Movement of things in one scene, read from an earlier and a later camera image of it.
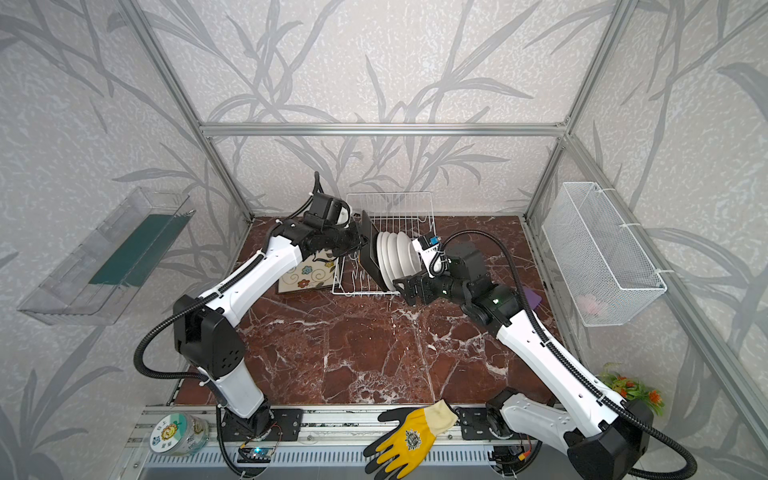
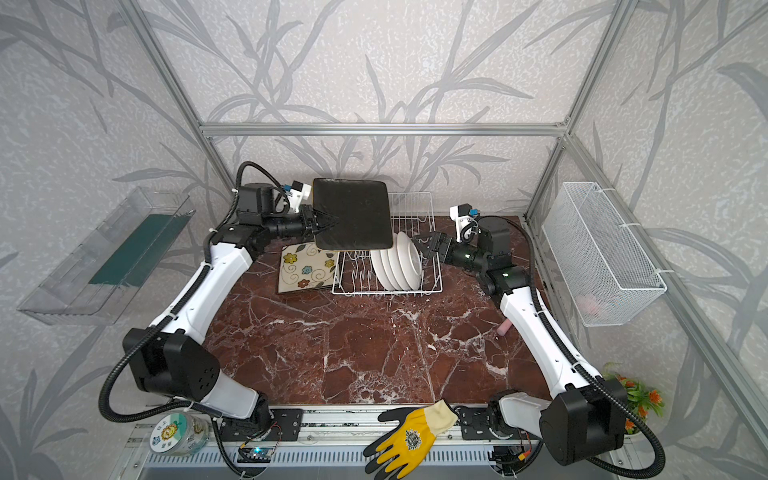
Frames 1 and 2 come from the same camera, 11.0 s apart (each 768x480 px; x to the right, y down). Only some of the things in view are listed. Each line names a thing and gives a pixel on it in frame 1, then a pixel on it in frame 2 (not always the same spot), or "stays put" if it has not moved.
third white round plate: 393,258 stays put
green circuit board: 254,455 stays put
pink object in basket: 588,303 stays put
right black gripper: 411,288 → 440,246
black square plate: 369,257 → 364,211
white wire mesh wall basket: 605,275 stays put
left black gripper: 352,241 → 309,222
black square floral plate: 315,272 stays put
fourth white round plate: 404,256 stays put
